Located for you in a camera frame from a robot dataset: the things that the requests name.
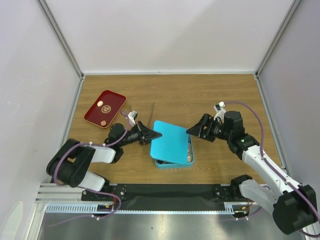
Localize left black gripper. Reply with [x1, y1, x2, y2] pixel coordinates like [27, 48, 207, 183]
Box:
[118, 120, 162, 147]

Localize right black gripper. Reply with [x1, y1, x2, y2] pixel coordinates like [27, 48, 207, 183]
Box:
[186, 113, 232, 143]

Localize teal tin lid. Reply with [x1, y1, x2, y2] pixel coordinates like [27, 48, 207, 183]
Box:
[149, 120, 189, 164]

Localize metal tongs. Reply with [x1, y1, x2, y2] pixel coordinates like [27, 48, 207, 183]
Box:
[147, 102, 155, 127]

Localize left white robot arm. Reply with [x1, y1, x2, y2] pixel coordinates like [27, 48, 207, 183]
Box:
[46, 121, 163, 200]

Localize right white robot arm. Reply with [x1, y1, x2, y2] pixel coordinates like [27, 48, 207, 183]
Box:
[186, 111, 320, 235]

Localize teal square tin box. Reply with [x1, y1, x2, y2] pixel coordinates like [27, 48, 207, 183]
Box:
[154, 135, 195, 169]

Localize red lacquer tray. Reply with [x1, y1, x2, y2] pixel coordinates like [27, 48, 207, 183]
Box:
[83, 90, 127, 129]

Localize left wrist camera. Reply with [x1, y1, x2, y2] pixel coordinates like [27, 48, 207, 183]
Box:
[127, 110, 138, 127]

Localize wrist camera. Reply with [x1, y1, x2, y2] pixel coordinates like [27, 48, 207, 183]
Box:
[213, 101, 226, 124]
[127, 110, 138, 127]

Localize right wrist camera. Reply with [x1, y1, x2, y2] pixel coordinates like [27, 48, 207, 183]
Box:
[213, 101, 226, 124]

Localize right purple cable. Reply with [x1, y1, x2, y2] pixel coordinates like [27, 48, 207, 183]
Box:
[223, 100, 317, 237]

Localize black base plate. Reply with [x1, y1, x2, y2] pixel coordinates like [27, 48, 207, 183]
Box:
[82, 183, 236, 211]

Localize aluminium frame rail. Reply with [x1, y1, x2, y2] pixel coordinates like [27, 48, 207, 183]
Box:
[36, 183, 254, 215]

